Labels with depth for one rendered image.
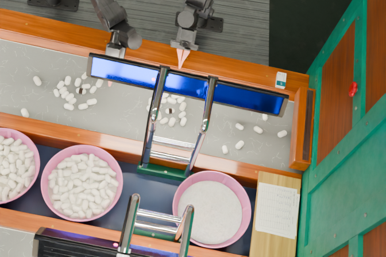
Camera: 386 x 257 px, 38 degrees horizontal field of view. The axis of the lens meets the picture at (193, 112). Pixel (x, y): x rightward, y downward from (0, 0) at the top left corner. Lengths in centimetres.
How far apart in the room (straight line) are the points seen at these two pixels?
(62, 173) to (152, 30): 73
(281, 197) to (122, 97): 67
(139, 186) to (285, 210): 51
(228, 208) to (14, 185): 72
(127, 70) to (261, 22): 88
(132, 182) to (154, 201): 10
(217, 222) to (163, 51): 68
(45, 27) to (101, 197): 69
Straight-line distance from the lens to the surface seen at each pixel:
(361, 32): 174
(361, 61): 167
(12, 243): 188
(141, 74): 169
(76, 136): 195
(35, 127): 197
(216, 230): 191
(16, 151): 198
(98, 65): 170
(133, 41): 187
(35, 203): 197
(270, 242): 189
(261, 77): 214
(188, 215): 149
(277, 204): 193
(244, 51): 230
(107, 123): 200
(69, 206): 190
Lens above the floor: 254
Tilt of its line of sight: 62 degrees down
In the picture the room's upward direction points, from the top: 17 degrees clockwise
